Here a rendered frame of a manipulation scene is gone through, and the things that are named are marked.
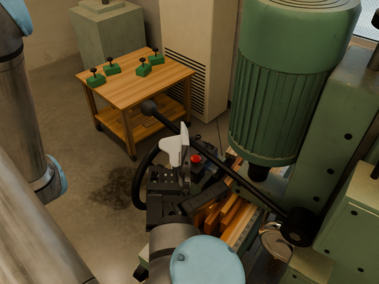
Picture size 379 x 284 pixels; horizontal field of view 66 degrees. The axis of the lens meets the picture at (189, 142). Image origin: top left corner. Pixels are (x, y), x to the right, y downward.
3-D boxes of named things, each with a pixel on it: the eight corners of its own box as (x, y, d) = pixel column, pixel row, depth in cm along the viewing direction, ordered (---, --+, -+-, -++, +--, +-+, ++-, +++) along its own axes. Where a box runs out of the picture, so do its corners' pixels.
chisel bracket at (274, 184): (242, 178, 85) (245, 159, 79) (287, 202, 79) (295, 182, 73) (229, 195, 80) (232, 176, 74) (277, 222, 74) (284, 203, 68)
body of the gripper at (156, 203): (148, 161, 56) (147, 221, 49) (192, 163, 58) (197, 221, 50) (146, 181, 62) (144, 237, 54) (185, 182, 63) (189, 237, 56)
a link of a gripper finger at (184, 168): (183, 144, 55) (180, 191, 54) (190, 145, 55) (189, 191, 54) (179, 145, 59) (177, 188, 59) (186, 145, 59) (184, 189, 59)
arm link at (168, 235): (206, 247, 47) (195, 264, 54) (203, 218, 50) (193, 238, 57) (150, 247, 45) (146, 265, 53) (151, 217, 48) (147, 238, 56)
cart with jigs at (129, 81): (152, 98, 277) (145, 32, 233) (194, 126, 247) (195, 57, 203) (91, 130, 244) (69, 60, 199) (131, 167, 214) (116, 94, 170)
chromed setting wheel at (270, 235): (257, 236, 71) (267, 208, 62) (308, 266, 65) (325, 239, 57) (252, 246, 69) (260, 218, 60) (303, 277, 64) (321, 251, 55)
